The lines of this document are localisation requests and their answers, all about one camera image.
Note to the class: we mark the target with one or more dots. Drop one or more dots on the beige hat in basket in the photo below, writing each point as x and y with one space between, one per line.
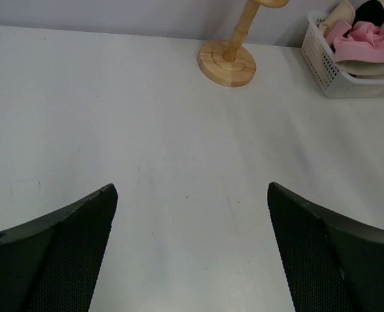
361 68

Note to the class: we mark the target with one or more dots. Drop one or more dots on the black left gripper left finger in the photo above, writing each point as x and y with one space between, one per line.
52 263

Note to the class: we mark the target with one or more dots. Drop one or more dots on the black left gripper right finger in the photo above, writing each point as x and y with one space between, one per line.
331 262

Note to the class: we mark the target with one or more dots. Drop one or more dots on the white plastic basket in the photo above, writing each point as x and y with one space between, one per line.
320 59

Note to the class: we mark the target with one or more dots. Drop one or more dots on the wooden hat stand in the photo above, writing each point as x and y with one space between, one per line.
227 62

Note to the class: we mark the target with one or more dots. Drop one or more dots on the pink bucket hat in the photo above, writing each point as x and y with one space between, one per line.
364 42

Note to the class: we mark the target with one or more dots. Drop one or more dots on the cream bucket hat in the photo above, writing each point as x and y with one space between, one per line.
343 11

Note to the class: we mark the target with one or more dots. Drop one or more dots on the black bucket hat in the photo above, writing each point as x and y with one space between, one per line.
371 11

